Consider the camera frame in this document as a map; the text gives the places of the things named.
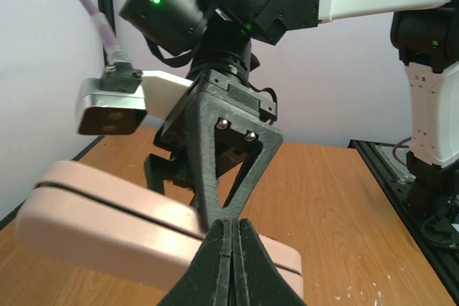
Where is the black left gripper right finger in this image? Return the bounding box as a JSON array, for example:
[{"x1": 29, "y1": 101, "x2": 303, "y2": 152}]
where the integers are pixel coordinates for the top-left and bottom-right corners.
[{"x1": 231, "y1": 219, "x2": 304, "y2": 305}]

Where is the pink glasses case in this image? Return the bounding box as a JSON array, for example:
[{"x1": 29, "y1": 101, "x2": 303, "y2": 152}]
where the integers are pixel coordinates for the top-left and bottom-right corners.
[{"x1": 16, "y1": 161, "x2": 303, "y2": 302}]

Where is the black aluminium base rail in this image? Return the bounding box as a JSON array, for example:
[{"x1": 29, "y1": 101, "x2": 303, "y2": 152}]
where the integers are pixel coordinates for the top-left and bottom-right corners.
[{"x1": 349, "y1": 140, "x2": 458, "y2": 303}]

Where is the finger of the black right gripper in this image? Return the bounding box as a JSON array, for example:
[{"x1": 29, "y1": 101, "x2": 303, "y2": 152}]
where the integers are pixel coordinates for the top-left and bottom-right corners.
[
  {"x1": 143, "y1": 154, "x2": 199, "y2": 209},
  {"x1": 186, "y1": 92, "x2": 283, "y2": 229}
]

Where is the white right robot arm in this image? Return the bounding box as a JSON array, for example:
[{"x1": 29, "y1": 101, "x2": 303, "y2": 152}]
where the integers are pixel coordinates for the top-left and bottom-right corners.
[{"x1": 120, "y1": 0, "x2": 451, "y2": 229}]

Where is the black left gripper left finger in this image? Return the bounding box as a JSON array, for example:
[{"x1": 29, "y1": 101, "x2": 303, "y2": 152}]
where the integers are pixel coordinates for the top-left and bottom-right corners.
[{"x1": 159, "y1": 220, "x2": 233, "y2": 305}]

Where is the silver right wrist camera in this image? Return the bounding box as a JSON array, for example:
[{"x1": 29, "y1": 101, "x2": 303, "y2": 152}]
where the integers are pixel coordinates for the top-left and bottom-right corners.
[{"x1": 75, "y1": 62, "x2": 197, "y2": 138}]

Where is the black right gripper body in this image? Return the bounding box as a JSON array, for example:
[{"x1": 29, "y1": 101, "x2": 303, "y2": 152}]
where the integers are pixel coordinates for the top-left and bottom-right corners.
[{"x1": 154, "y1": 68, "x2": 277, "y2": 163}]

